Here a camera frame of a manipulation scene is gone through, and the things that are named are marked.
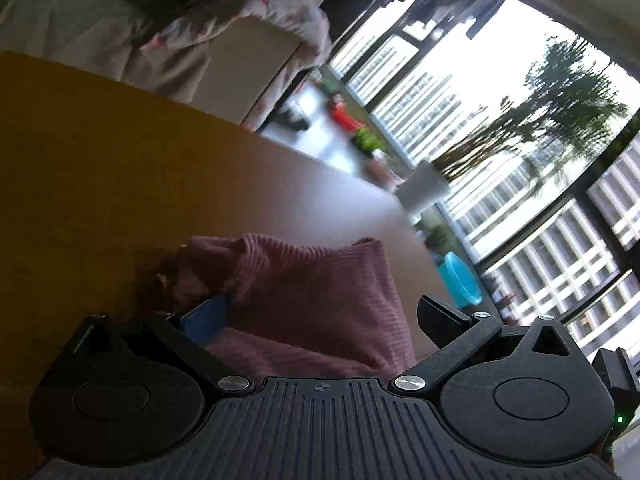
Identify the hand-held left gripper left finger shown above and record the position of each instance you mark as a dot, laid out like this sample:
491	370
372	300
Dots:
205	320

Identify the black slipper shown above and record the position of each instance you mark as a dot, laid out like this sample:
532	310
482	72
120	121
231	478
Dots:
294	121

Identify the white covered sofa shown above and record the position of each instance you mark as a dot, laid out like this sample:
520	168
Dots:
75	25

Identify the beige cabinet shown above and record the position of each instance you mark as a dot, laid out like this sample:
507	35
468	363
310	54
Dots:
245	70

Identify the red plastic basin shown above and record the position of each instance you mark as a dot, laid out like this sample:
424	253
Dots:
345	116

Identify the pink knitted dress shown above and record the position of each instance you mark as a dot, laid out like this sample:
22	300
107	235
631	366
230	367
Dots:
310	300

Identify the small potted plant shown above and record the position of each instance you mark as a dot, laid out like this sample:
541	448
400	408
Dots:
437	237

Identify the pink plastic basin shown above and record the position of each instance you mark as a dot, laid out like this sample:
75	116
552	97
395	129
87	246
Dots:
384	170

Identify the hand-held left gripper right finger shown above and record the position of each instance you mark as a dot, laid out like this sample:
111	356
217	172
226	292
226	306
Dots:
440	319

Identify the tall plant in white pot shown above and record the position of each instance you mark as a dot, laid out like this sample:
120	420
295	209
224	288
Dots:
422	187

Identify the blue plastic basin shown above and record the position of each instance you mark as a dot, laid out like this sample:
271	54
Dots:
460	280

